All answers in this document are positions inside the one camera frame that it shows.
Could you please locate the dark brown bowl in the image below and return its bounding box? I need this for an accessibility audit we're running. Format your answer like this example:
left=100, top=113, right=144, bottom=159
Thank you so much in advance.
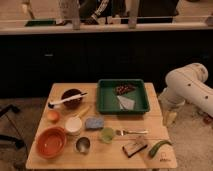
left=61, top=88, right=84, bottom=109

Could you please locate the orange fruit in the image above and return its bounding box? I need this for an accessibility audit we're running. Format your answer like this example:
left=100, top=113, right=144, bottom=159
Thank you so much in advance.
left=47, top=110, right=60, bottom=123

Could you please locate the green cucumber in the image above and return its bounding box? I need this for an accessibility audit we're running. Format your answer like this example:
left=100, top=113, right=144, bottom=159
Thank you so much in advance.
left=148, top=140, right=172, bottom=158

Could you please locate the small steel cup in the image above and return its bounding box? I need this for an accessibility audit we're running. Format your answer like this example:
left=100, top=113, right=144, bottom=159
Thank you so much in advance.
left=76, top=137, right=90, bottom=154

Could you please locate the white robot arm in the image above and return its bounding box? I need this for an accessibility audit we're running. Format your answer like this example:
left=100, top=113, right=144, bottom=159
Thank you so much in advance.
left=158, top=63, right=213, bottom=126

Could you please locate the grey folded cloth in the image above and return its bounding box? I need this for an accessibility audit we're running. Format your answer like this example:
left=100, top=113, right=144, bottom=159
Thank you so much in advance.
left=118, top=96, right=135, bottom=110

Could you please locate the white cup with wooden handle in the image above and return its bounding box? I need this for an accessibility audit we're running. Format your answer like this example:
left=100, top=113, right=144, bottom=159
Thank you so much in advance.
left=65, top=106, right=90, bottom=135

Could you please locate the green plastic tray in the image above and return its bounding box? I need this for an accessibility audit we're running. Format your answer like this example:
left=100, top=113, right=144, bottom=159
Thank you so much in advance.
left=96, top=79, right=150, bottom=115

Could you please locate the red bowl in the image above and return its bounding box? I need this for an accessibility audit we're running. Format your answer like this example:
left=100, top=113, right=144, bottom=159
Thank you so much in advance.
left=36, top=127, right=67, bottom=159

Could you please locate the blue sponge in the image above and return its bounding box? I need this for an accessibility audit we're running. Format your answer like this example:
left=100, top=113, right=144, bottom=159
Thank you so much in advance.
left=85, top=117, right=104, bottom=130

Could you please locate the green plastic cup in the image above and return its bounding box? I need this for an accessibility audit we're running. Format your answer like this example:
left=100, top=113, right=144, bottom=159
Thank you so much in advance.
left=100, top=127, right=115, bottom=143

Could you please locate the metal fork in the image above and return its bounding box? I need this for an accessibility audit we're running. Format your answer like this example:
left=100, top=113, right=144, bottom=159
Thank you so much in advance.
left=115, top=130, right=148, bottom=136

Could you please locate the black chair base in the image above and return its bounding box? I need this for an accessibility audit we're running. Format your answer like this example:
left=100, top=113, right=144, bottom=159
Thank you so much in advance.
left=0, top=103, right=30, bottom=158

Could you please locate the white handled dish brush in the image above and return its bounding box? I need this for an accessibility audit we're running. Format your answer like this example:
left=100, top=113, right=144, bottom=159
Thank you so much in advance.
left=48, top=93, right=87, bottom=109

